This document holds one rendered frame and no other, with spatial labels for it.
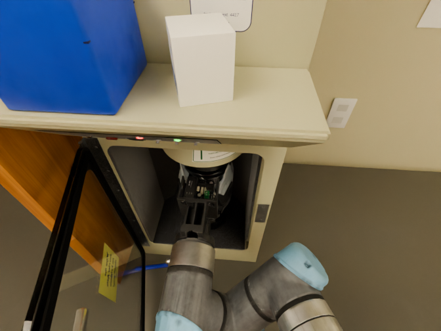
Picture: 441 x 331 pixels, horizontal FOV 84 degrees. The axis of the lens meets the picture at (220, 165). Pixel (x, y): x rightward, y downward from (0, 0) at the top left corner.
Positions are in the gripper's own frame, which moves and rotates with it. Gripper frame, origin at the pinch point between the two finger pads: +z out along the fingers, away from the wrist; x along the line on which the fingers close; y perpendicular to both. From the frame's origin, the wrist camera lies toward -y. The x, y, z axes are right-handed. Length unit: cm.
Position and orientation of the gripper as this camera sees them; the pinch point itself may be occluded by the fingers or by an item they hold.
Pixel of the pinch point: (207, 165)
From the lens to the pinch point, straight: 56.9
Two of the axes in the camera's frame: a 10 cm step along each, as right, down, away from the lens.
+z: 0.8, -7.7, 6.3
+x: -10.0, -0.6, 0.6
